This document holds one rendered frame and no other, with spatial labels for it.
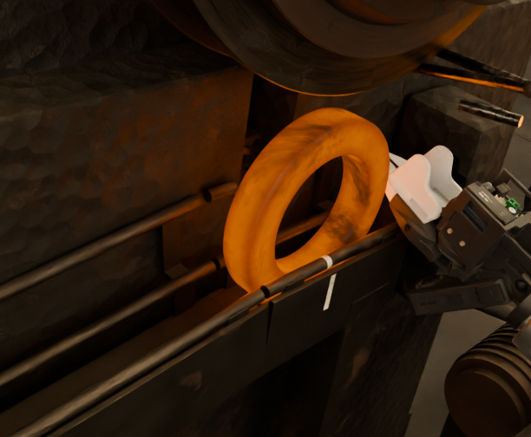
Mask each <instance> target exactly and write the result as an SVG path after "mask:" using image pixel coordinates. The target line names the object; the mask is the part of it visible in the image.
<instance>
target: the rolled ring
mask: <svg viewBox="0 0 531 437"><path fill-rule="evenodd" d="M338 156H342V159H343V167H344V170H343V178H342V184H341V187H340V190H339V193H338V197H337V199H336V202H335V204H334V206H333V207H332V209H331V212H330V214H329V215H328V217H327V219H326V220H325V222H324V223H323V224H322V226H321V227H320V228H319V230H318V231H317V232H316V233H315V235H314V236H313V237H312V238H311V239H310V240H309V241H308V242H307V243H306V244H305V245H303V246H302V247H301V248H300V249H298V250H297V251H295V252H293V253H292V254H291V255H289V256H287V257H284V258H280V259H275V241H276V236H277V232H278V229H279V224H280V222H281V219H282V218H283V215H284V213H285V210H286V208H287V206H288V205H289V204H290V202H291V200H292V198H293V196H294V195H295V193H296V192H297V190H298V189H299V188H300V187H301V186H302V185H303V183H304V182H305V181H306V180H307V179H308V178H309V177H310V176H311V175H312V174H313V173H314V172H315V171H316V170H317V169H318V168H320V167H321V166H322V165H323V164H324V163H326V162H328V161H329V160H332V159H334V158H337V157H338ZM389 171H390V153H389V148H388V144H387V141H386V139H385V137H384V135H383V133H382V132H381V131H380V129H379V128H378V127H377V126H376V125H374V124H373V123H371V122H369V121H367V120H366V119H364V118H362V117H360V116H358V115H356V114H353V113H352V112H350V111H348V110H346V109H343V108H320V109H318V110H314V111H312V112H310V113H308V114H305V115H303V116H301V117H299V118H298V119H296V120H295V121H293V122H292V123H291V124H289V125H288V126H287V127H285V128H284V129H283V130H281V131H280V132H279V133H278V134H277V135H276V136H275V137H274V138H273V139H272V140H271V141H270V142H269V143H268V144H267V145H266V146H265V148H264V149H263V150H262V151H261V153H260V154H259V155H258V157H257V158H256V159H255V161H254V162H253V163H252V165H251V166H250V168H249V169H248V171H247V172H246V175H245V177H244V178H243V179H242V181H241V183H240V185H239V188H238V190H237V192H236V193H235V195H234V198H233V202H232V204H231V206H230V209H229V213H228V215H227V219H226V225H225V230H224V237H223V252H224V259H225V263H226V268H227V269H228V271H229V273H230V275H231V277H232V279H233V280H234V281H235V282H236V283H237V284H238V285H239V286H241V287H242V288H243V289H245V290H246V291H247V292H251V291H253V290H255V289H257V288H258V289H260V287H261V286H262V285H264V284H267V283H269V282H271V281H272V280H274V279H276V278H278V277H281V276H283V275H285V274H287V273H289V272H291V271H294V270H296V269H297V268H299V267H301V266H303V265H305V264H309V263H310V262H312V261H314V260H316V259H318V258H320V257H322V256H323V255H326V254H328V253H330V252H333V251H335V250H337V249H339V248H341V247H343V246H345V245H347V244H349V243H351V242H353V241H356V240H358V239H360V238H362V237H364V236H366V235H367V233H368V231H369V229H370V227H371V226H372V224H373V222H374V220H375V217H376V216H377V213H378V210H379V208H380V205H381V204H382V201H383V198H384V193H385V190H386V186H387V182H388V178H389Z"/></svg>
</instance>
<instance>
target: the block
mask: <svg viewBox="0 0 531 437"><path fill-rule="evenodd" d="M461 98H463V99H466V100H469V101H474V102H478V103H481V104H484V105H487V106H490V107H493V108H499V107H497V106H496V105H494V104H491V103H489V102H487V101H485V100H483V99H480V98H478V97H476V96H474V95H472V94H469V93H467V92H465V91H463V90H461V89H459V88H456V87H454V86H452V85H442V86H439V87H436V88H432V89H429V90H425V91H423V92H420V93H417V94H414V95H412V96H411V97H410V99H409V100H408V102H407V104H406V108H405V111H404V115H403V121H402V125H401V128H400V131H399V135H398V138H397V144H396V148H395V152H394V154H395V155H397V156H399V157H401V158H403V159H405V160H408V159H410V158H411V157H412V156H413V155H415V154H421V155H425V154H426V153H427V152H428V151H430V150H431V149H432V148H434V147H436V146H444V147H447V148H448V150H450V152H451V153H452V154H453V164H452V170H451V177H452V179H453V180H454V181H455V183H456V184H457V185H459V187H461V189H463V188H466V187H467V186H469V185H471V184H473V183H475V182H476V181H479V182H481V183H482V184H483V183H485V182H486V183H487V182H489V183H491V184H492V183H493V182H494V181H495V179H496V178H497V177H498V176H499V174H500V172H501V169H502V165H503V162H504V160H505V158H506V155H507V152H508V148H509V145H510V142H511V140H512V138H513V135H514V132H515V127H513V126H509V125H507V124H504V123H500V122H498V121H492V120H490V119H486V118H483V117H480V116H477V115H474V114H469V113H465V112H463V111H460V110H458V109H457V105H458V102H459V100H460V99H461ZM499 109H502V108H499ZM502 110H505V109H502ZM505 111H507V110H505ZM435 275H442V276H444V275H448V274H447V272H446V271H444V270H443V269H442V268H440V267H439V266H438V265H436V264H435V263H434V262H433V261H432V262H430V261H429V260H428V259H427V257H426V256H425V255H424V254H423V253H422V252H421V251H420V250H418V249H417V248H416V247H415V246H414V245H413V244H412V243H411V242H410V241H409V242H408V244H407V248H406V251H405V254H404V257H403V262H402V266H401V269H400V271H399V275H398V278H397V283H396V287H395V289H394V291H395V292H396V293H398V294H399V295H401V296H402V297H404V298H406V299H407V300H408V298H407V296H406V293H408V292H409V291H411V290H412V289H413V288H415V287H416V286H415V284H416V283H417V282H419V281H421V280H422V279H424V278H426V277H431V276H435Z"/></svg>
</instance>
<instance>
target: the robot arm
mask: <svg viewBox="0 0 531 437"><path fill-rule="evenodd" d="M452 164H453V154H452V153H451V152H450V150H448V148H447V147H444V146H436V147H434V148H432V149H431V150H430V151H428V152H427V153H426V154H425V155H421V154H415V155H413V156H412V157H411V158H410V159H408V160H405V159H403V158H401V157H399V156H397V155H395V154H393V153H390V171H389V178H388V182H387V186H386V190H385V193H386V196H387V198H388V200H389V202H390V209H391V210H392V212H393V214H394V216H395V218H396V220H397V223H398V224H399V226H400V228H401V230H402V232H403V234H404V235H405V236H406V238H407V239H408V240H409V241H410V242H411V243H412V244H413V245H414V246H415V247H416V248H417V249H418V250H420V251H421V252H422V253H423V254H424V255H425V256H426V257H427V259H428V260H429V261H430V262H432V261H433V262H434V263H435V264H436V265H438V266H439V267H440V268H442V269H443V270H444V271H446V272H447V274H448V275H444V276H442V275H435V276H431V277H426V278H424V279H422V280H421V281H419V282H417V283H416V284H415V286H416V287H415V288H413V289H412V290H411V291H409V292H408V293H406V296H407V298H408V300H409V303H410V307H411V308H412V311H413V313H414V316H423V315H427V316H428V315H437V314H441V313H443V312H450V311H457V310H470V309H477V308H483V307H490V306H497V305H503V304H509V303H511V302H512V301H513V302H514V303H515V304H516V305H517V306H516V307H515V308H514V309H513V310H512V311H511V312H510V313H509V314H508V316H507V317H506V318H505V321H506V322H507V323H508V324H509V325H510V326H511V327H512V328H513V329H514V330H518V329H520V331H519V332H518V333H517V334H516V335H515V336H514V338H513V344H514V345H515V346H516V347H517V348H518V350H520V352H522V354H523V355H524V356H526V357H527V359H528V360H529V361H531V200H530V201H529V202H528V204H527V205H526V206H525V207H524V208H523V210H522V209H521V208H520V205H519V204H518V203H517V202H516V201H515V200H514V199H513V198H512V199H511V198H510V197H509V196H508V195H507V194H508V193H509V191H510V190H511V189H510V188H509V187H508V186H507V184H508V183H509V182H510V180H511V181H512V182H513V183H514V184H515V185H516V186H517V187H518V188H519V189H521V190H522V191H523V192H524V193H525V194H526V195H527V196H528V197H529V198H530V199H531V192H530V191H529V190H528V189H527V188H526V187H525V186H524V185H523V184H522V183H521V182H520V181H519V180H518V179H516V178H515V177H514V176H513V175H512V174H511V173H510V172H509V171H508V170H507V169H506V168H505V169H503V170H502V172H501V173H500V174H499V176H498V177H497V178H496V179H495V181H494V182H493V183H492V184H491V183H489V182H487V183H486V182H485V183H483V184H482V183H481V182H479V181H476V182H475V183H473V184H471V185H469V186H467V187H466V188H463V189H461V187H459V185H457V184H456V183H455V181H454V180H453V179H452V177H451V170H452ZM438 218H441V220H440V221H439V223H438V224H437V225H435V224H434V222H433V221H432V220H434V219H438ZM515 437H531V424H529V425H528V426H527V427H525V428H524V429H523V430H522V431H520V432H519V433H518V434H517V435H516V436H515Z"/></svg>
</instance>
